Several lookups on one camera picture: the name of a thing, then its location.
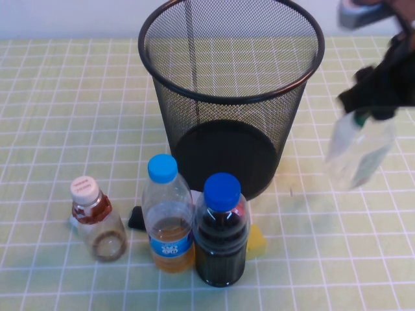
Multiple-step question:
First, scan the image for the yellow block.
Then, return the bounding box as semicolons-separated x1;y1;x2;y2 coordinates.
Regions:
245;224;268;260

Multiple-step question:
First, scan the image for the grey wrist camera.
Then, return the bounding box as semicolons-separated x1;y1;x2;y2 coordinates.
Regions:
337;0;395;30

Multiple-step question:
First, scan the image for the dark cola bottle blue cap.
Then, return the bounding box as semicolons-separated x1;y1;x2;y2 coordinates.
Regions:
193;172;252;288

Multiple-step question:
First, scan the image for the clear bottle green cap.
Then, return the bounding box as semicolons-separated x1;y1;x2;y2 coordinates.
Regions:
325;109;397;191

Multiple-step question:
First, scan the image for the small bottle white cap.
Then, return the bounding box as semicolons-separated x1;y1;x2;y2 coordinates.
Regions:
69;176;128;263

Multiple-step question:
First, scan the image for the black mesh wastebasket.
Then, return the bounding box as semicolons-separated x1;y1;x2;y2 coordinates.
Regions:
138;0;326;202

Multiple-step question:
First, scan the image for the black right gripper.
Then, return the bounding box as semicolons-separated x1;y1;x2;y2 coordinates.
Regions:
337;32;415;121

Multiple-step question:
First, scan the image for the green grid tablecloth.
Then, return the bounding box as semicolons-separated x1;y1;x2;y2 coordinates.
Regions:
0;35;415;311

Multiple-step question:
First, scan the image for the small black object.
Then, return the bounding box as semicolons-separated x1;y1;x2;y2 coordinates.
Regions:
127;205;147;231

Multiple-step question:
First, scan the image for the orange liquid bottle light-blue cap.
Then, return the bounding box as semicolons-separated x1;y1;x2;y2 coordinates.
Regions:
141;154;196;273

